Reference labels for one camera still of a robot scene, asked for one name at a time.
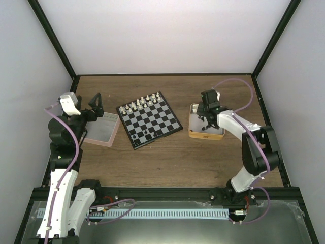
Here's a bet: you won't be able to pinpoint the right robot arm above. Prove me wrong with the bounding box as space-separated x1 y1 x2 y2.
197 89 283 205

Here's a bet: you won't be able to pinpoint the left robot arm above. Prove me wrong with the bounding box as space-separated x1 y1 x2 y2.
28 91 104 243

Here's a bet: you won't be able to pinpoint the black chess pieces in tin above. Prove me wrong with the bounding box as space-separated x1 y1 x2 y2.
198 115 219 131

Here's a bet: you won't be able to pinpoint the white chess pieces group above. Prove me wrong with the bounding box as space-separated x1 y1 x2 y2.
116 92 166 115

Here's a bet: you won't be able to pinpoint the gold metal tin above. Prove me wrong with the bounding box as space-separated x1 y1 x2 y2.
188 103 225 141

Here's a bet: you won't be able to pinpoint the black and white chessboard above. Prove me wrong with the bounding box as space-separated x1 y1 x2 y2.
116 91 183 150

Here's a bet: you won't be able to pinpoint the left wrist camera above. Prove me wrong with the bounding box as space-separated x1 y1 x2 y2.
59 91 81 116

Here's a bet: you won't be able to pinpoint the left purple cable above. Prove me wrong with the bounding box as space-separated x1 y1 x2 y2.
44 104 79 244

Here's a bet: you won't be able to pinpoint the blue slotted cable duct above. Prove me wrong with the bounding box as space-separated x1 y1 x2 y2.
35 208 230 219

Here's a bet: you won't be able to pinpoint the black aluminium frame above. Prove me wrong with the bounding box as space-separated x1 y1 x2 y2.
15 1 318 243

